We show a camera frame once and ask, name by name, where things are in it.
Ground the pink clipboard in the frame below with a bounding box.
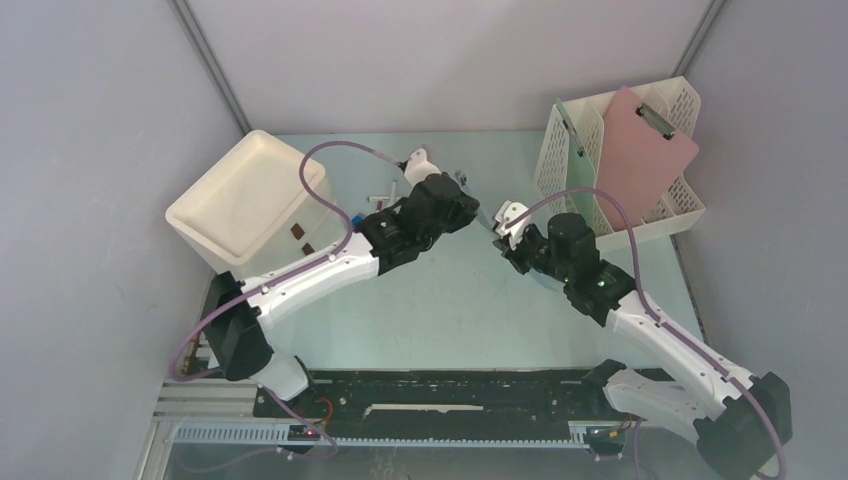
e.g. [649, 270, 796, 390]
[596, 87, 699, 231]

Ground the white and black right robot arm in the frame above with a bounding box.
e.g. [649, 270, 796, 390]
[494, 207, 792, 479]

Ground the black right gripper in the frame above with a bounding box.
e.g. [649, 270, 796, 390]
[493, 225, 572, 285]

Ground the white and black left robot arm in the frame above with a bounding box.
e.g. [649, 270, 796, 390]
[203, 173, 480, 417]

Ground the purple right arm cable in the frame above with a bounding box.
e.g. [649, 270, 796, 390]
[510, 188, 790, 480]

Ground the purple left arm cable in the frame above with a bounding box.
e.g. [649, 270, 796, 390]
[166, 140, 405, 462]

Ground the blue clipboard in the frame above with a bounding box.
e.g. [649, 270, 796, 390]
[454, 170, 562, 293]

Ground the white drawer cabinet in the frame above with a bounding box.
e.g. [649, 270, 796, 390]
[166, 130, 346, 280]

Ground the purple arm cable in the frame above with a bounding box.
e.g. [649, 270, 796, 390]
[166, 140, 405, 462]
[510, 188, 790, 480]

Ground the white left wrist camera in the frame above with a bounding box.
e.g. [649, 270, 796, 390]
[399, 146, 442, 187]

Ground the green clipboard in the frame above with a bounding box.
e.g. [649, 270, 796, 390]
[555, 98, 595, 221]

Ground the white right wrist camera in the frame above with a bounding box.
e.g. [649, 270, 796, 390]
[494, 201, 532, 247]

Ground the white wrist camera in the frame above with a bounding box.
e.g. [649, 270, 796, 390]
[494, 201, 532, 247]
[399, 146, 442, 187]

